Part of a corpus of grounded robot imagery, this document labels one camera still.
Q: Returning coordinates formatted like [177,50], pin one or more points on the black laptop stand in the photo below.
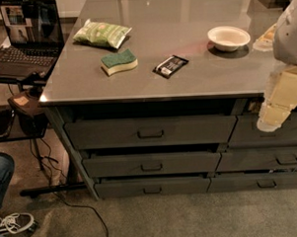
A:
[16,134]

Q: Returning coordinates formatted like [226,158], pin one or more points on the green chip bag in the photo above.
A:
[102,34]

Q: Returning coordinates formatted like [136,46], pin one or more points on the green yellow sponge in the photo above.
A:
[120,61]

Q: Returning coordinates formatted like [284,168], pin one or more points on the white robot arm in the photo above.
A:
[283,37]

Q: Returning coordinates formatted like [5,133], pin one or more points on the black laptop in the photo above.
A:
[35,37]

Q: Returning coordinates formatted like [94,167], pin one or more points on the black device with label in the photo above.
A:
[32,119]

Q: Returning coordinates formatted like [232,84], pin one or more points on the white bowl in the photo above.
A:
[228,38]

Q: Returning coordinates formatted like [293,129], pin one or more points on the black white sneaker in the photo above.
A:
[16,223]

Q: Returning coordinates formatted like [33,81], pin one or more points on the black smartphone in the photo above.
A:
[6,122]

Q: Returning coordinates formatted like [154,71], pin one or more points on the grey drawer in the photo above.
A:
[152,187]
[264,182]
[247,135]
[258,159]
[112,133]
[151,164]

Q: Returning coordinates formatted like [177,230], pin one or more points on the black snack bar wrapper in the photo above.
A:
[168,67]

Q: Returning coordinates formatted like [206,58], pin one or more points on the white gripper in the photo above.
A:
[289,40]

